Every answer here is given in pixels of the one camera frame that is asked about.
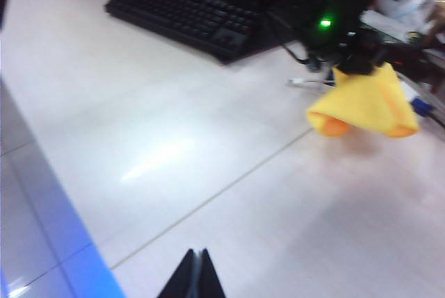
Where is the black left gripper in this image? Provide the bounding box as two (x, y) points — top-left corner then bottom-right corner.
(299, 0), (387, 76)

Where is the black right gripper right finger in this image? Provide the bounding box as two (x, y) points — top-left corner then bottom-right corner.
(199, 248), (227, 298)

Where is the yellow microfibre rag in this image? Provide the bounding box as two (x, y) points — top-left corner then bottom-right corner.
(305, 63), (420, 139)

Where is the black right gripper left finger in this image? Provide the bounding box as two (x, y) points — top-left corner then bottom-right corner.
(156, 248), (200, 298)

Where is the stack of white papers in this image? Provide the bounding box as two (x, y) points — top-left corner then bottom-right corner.
(375, 0), (428, 24)

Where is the white USB cable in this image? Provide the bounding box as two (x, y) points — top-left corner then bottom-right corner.
(286, 76), (337, 88)

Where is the black mechanical keyboard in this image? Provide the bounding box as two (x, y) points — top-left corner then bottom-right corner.
(104, 0), (262, 56)

